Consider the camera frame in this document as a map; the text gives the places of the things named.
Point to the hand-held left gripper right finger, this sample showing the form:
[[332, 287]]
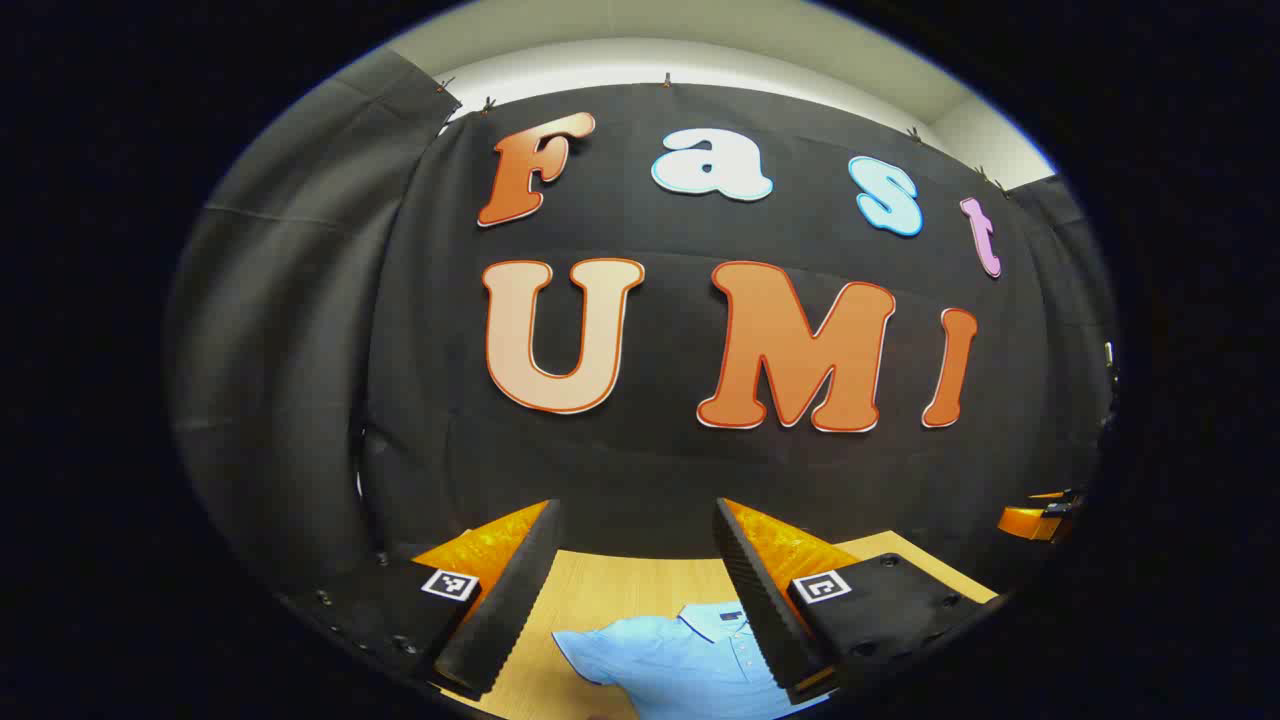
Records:
[[765, 610]]

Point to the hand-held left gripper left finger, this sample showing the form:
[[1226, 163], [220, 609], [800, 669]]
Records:
[[500, 610]]

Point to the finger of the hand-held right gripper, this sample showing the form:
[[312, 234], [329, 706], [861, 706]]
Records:
[[1025, 522]]

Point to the light blue T-shirt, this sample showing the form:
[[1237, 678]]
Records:
[[680, 665]]

